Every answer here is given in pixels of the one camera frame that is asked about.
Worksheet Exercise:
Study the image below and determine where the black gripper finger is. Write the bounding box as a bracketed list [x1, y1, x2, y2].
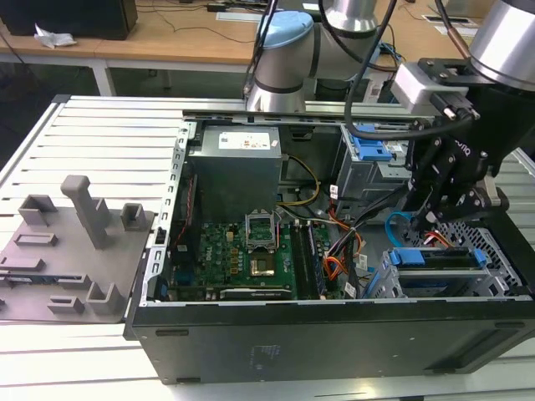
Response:
[424, 156, 486, 231]
[401, 135, 446, 233]

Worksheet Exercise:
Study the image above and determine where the red disk wire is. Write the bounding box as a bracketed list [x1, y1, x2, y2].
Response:
[422, 232, 452, 248]

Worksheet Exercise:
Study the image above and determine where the blue disk wire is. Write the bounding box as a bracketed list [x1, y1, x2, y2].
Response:
[384, 210, 419, 251]

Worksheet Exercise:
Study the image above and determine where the hard disk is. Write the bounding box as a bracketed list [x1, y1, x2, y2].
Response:
[388, 246, 489, 293]

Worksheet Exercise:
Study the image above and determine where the metal disk bay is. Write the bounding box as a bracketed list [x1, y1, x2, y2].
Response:
[361, 221, 526, 299]

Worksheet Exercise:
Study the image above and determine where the black RAM slot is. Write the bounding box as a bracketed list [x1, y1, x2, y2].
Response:
[290, 221, 313, 300]

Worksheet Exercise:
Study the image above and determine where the metal drive cage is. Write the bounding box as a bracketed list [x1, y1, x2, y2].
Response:
[336, 123, 415, 218]

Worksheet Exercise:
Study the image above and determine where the blue drive latch carrier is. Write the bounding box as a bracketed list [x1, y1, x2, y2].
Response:
[350, 124, 394, 162]

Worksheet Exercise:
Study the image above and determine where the white printed paper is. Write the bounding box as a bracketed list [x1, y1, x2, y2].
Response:
[434, 24, 477, 38]

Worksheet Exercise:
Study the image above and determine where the RAM stick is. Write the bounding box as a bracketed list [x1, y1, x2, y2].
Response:
[307, 222, 329, 294]

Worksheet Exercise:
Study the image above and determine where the metal socket cover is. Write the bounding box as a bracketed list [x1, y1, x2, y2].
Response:
[244, 211, 280, 251]

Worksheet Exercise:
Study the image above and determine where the CPU socket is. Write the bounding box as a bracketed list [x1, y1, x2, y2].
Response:
[248, 248, 279, 280]

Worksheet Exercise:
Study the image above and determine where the grey power supply unit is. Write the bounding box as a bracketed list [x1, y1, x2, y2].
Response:
[186, 124, 285, 218]

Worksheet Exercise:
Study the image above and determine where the black graphics card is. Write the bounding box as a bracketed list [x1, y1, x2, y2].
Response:
[219, 286, 293, 301]

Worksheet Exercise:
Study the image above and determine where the black PC case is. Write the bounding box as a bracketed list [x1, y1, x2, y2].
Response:
[123, 109, 535, 385]

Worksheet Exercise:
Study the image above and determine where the green motherboard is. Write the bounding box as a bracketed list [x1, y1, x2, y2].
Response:
[169, 221, 348, 301]

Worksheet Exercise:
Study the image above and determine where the white sheet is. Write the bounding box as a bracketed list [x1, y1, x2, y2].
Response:
[216, 11, 264, 23]

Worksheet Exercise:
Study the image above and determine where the wooden desk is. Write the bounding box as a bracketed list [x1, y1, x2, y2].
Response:
[0, 0, 494, 101]

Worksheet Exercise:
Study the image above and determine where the grey parts rack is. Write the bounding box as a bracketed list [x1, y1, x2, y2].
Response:
[0, 175, 158, 325]

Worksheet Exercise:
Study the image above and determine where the black box on desk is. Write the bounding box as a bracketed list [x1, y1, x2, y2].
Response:
[0, 0, 139, 42]

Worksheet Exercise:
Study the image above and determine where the crumpled white paper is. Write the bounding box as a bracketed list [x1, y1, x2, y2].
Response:
[33, 23, 79, 49]

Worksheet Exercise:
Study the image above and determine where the black cable bundle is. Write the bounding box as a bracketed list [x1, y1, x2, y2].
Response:
[350, 183, 413, 235]

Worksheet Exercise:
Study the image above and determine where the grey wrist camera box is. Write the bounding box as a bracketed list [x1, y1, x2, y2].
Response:
[392, 62, 471, 117]

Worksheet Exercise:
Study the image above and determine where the brown braided cable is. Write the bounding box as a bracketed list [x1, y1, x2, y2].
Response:
[434, 0, 472, 59]

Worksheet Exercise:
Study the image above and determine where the yellow black wire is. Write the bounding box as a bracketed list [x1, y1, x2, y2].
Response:
[278, 155, 321, 206]

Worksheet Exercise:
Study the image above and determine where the black camera cable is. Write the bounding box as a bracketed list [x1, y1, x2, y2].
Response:
[343, 0, 438, 142]

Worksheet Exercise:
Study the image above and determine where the orange wire bundle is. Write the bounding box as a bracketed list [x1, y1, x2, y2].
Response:
[324, 229, 364, 286]

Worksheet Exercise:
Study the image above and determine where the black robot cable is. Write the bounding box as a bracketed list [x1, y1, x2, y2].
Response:
[243, 0, 279, 99]

